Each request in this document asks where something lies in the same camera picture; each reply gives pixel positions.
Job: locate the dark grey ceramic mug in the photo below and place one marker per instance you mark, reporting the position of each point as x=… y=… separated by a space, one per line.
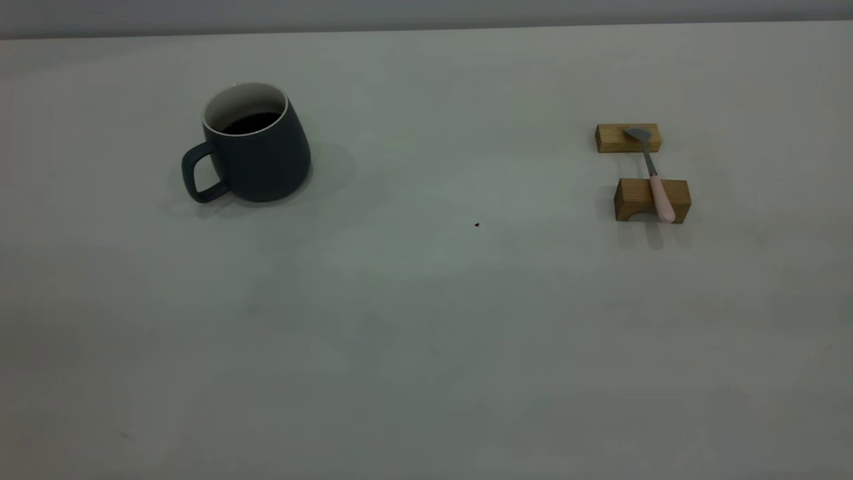
x=266 y=166

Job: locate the flat rectangular wooden block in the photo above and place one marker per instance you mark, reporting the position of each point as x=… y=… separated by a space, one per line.
x=612 y=138

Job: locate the arched wooden block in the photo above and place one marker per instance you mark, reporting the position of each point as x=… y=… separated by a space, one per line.
x=633 y=194

